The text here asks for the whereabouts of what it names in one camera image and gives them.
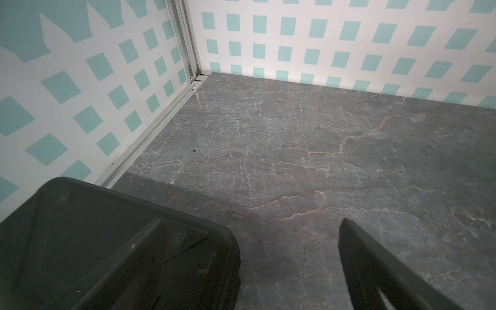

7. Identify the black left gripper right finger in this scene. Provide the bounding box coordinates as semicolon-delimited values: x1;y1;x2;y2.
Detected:
338;218;461;309

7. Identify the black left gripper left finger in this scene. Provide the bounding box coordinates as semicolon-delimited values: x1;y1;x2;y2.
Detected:
71;220;163;309

